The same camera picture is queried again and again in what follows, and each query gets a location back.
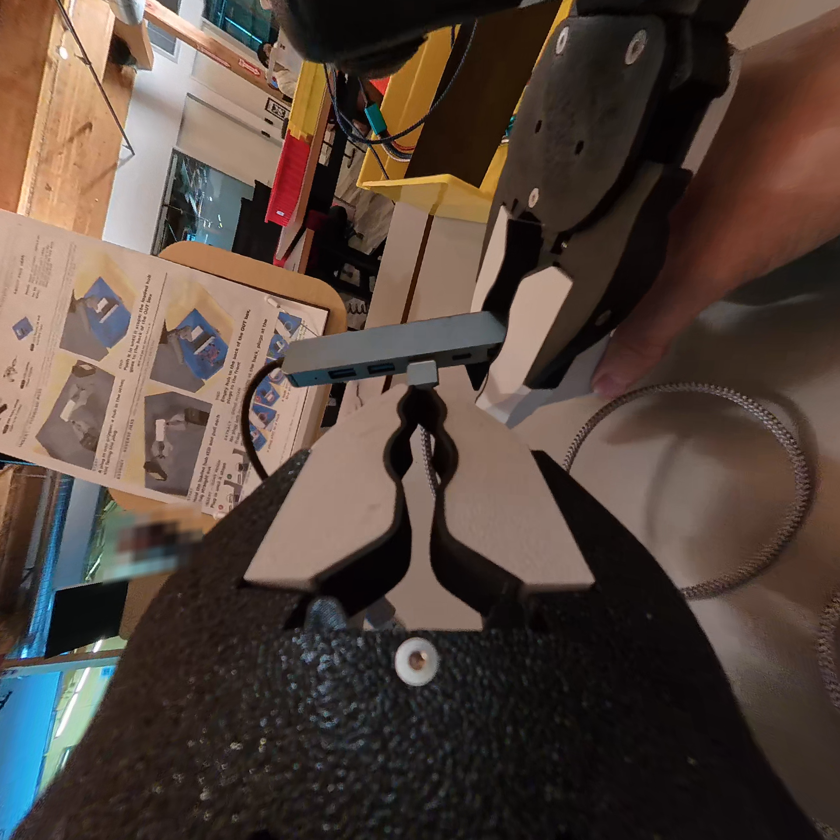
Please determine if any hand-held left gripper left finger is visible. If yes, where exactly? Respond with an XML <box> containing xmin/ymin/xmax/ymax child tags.
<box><xmin>243</xmin><ymin>384</ymin><xmax>414</xmax><ymax>618</ymax></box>

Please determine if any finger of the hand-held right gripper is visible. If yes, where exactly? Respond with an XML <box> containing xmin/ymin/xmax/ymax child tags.
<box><xmin>470</xmin><ymin>207</ymin><xmax>546</xmax><ymax>324</ymax></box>
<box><xmin>474</xmin><ymin>264</ymin><xmax>613</xmax><ymax>429</ymax></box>

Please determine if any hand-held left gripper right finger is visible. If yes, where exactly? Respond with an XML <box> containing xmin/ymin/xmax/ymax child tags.
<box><xmin>420</xmin><ymin>387</ymin><xmax>597</xmax><ymax>621</ymax></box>

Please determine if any grey usb hub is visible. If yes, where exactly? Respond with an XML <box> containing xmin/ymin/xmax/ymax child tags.
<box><xmin>282</xmin><ymin>311</ymin><xmax>508</xmax><ymax>388</ymax></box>

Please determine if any grey braided usb cable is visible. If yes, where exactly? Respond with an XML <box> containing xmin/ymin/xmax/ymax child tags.
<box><xmin>407</xmin><ymin>360</ymin><xmax>840</xmax><ymax>703</ymax></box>

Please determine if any person's right forearm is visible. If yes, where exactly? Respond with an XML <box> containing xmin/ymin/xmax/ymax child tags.
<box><xmin>777</xmin><ymin>72</ymin><xmax>840</xmax><ymax>266</ymax></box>

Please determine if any person's right hand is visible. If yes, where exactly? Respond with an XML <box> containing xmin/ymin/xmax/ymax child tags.
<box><xmin>591</xmin><ymin>52</ymin><xmax>790</xmax><ymax>400</ymax></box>

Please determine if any yellow plastic bin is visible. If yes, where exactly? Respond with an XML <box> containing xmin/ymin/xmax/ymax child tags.
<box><xmin>357</xmin><ymin>0</ymin><xmax>575</xmax><ymax>217</ymax></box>

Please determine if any red plastic bin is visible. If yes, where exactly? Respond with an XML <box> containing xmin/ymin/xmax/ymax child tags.
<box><xmin>266</xmin><ymin>128</ymin><xmax>312</xmax><ymax>227</ymax></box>

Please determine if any printed instruction sheet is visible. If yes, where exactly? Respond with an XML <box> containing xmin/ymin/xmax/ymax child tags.
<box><xmin>0</xmin><ymin>210</ymin><xmax>329</xmax><ymax>509</ymax></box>

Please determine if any small yellow bin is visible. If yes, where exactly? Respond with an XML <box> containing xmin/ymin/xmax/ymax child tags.
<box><xmin>289</xmin><ymin>62</ymin><xmax>329</xmax><ymax>142</ymax></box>

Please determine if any wooden beam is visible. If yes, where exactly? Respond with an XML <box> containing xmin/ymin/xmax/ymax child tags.
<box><xmin>0</xmin><ymin>0</ymin><xmax>155</xmax><ymax>237</ymax></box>

